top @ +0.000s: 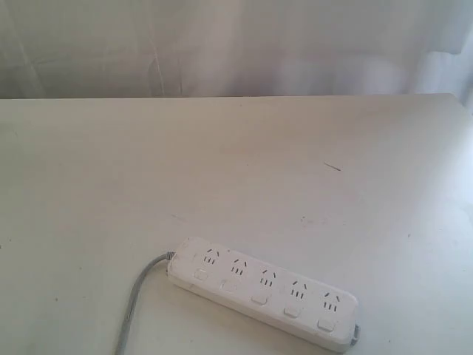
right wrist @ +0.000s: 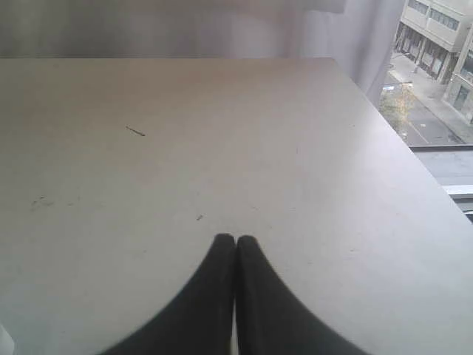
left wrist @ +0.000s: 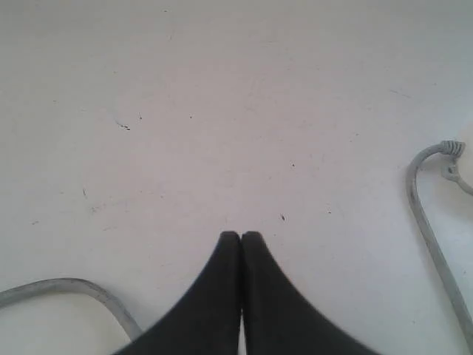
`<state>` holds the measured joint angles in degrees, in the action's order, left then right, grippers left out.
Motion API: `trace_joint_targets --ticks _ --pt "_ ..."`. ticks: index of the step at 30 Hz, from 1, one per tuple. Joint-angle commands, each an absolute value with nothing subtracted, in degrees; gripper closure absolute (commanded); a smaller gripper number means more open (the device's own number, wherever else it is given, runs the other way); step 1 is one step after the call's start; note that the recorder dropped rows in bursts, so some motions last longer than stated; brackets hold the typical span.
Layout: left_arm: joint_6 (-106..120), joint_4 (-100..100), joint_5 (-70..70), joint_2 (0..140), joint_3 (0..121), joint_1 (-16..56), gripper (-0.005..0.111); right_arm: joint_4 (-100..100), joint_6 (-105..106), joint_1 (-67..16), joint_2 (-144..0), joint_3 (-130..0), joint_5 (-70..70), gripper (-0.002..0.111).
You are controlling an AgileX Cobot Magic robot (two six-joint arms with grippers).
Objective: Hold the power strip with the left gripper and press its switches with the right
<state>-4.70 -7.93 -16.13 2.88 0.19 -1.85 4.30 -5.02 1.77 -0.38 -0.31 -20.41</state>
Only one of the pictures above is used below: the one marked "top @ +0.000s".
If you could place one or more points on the white five-outlet power strip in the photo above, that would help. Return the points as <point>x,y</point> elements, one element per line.
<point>308,309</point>

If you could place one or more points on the white backdrop curtain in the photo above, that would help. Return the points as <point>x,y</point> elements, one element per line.
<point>121,49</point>

